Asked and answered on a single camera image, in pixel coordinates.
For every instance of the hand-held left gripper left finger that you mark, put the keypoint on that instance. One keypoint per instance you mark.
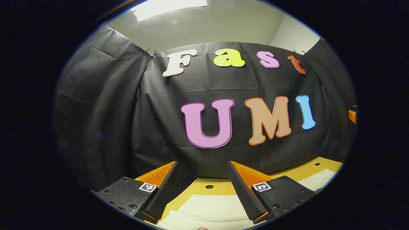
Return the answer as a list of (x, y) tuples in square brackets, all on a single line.
[(166, 191)]

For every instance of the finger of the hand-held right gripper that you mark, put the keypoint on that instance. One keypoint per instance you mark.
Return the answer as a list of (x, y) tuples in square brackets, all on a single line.
[(352, 115)]

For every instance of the white jeans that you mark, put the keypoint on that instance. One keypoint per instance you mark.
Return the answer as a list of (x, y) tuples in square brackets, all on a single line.
[(211, 210)]

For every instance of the black backdrop cloth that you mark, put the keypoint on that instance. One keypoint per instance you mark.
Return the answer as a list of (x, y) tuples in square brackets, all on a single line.
[(159, 111)]

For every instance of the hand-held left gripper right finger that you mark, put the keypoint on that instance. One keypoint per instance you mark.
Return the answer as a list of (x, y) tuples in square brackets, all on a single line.
[(244, 191)]

